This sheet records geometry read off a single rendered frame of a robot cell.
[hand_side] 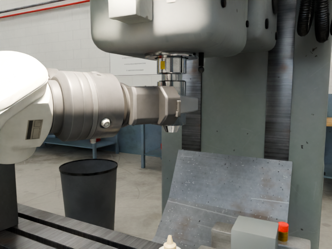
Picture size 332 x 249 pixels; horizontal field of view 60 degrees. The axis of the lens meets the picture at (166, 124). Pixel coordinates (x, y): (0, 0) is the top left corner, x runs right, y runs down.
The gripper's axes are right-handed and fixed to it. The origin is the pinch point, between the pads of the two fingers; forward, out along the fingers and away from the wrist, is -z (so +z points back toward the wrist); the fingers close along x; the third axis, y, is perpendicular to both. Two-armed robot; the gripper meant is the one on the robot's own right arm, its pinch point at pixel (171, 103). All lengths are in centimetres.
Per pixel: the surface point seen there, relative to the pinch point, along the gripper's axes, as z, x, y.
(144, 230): -104, 170, 122
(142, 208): -129, 213, 122
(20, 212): 15, 49, 32
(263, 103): -37.0, 8.1, 0.8
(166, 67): 2.0, -1.4, -5.6
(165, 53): 3.3, -2.8, -7.4
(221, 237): -5.8, -6.4, 21.9
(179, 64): 0.5, -2.4, -6.0
